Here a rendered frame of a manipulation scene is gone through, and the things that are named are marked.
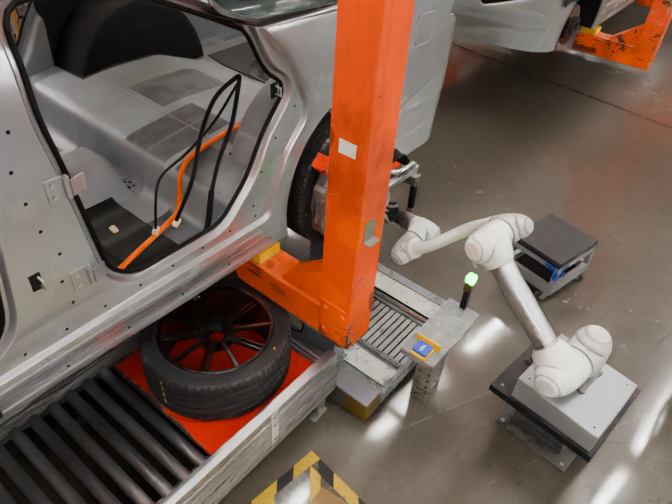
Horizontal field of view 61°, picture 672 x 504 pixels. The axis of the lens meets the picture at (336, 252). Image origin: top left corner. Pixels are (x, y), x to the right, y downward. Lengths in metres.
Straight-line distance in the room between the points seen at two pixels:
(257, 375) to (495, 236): 1.12
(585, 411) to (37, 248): 2.16
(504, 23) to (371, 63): 3.21
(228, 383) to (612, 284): 2.58
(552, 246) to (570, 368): 1.23
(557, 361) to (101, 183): 2.13
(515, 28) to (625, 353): 2.57
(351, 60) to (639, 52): 4.34
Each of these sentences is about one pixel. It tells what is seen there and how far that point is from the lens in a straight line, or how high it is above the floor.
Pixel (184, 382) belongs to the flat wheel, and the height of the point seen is 0.50.
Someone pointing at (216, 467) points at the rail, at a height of 0.38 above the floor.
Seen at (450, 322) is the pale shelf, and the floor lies 0.45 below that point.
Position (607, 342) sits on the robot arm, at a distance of 2.62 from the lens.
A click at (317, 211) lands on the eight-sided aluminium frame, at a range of 2.66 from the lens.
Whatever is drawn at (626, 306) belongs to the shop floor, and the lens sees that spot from 3.94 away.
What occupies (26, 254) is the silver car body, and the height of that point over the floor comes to 1.29.
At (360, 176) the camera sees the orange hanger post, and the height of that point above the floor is 1.39.
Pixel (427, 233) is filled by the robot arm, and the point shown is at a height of 0.66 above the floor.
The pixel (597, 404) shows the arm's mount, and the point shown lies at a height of 0.41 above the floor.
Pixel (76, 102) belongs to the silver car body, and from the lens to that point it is 3.32.
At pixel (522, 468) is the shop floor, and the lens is 2.95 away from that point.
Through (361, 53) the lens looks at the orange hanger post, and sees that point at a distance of 1.74.
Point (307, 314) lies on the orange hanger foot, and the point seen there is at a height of 0.58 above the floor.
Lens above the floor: 2.42
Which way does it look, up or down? 41 degrees down
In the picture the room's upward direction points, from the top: 4 degrees clockwise
